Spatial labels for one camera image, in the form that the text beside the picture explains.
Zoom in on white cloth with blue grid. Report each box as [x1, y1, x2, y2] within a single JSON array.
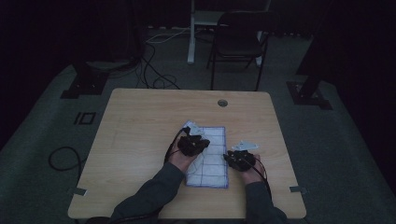
[[181, 119, 230, 189]]

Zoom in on black stand with base plate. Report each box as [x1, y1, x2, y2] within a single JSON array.
[[60, 60, 110, 100], [286, 27, 333, 111]]

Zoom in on black tangled floor cables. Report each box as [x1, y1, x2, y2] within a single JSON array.
[[135, 42, 181, 91]]

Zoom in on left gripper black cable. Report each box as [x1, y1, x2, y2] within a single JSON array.
[[163, 126, 189, 165]]

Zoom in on person's right hand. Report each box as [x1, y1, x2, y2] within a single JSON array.
[[238, 154, 266, 185]]

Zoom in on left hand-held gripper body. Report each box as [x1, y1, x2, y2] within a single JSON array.
[[177, 121, 207, 158]]

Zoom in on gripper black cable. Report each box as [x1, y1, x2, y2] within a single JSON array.
[[163, 126, 189, 165], [248, 155, 274, 200]]

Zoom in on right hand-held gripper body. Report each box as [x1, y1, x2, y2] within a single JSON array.
[[229, 140, 261, 173]]

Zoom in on person's left hand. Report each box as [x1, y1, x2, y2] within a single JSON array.
[[167, 136, 196, 174]]

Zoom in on grey round floor base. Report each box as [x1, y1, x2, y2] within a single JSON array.
[[85, 59, 138, 72]]

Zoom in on black looped floor cable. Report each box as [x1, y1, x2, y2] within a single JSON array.
[[48, 146, 87, 189]]

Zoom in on black folding chair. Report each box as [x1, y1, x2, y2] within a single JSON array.
[[205, 10, 280, 91]]

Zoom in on white floor cable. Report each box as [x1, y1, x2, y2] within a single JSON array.
[[145, 27, 191, 44]]

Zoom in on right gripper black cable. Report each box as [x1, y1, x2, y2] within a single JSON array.
[[248, 155, 274, 200]]

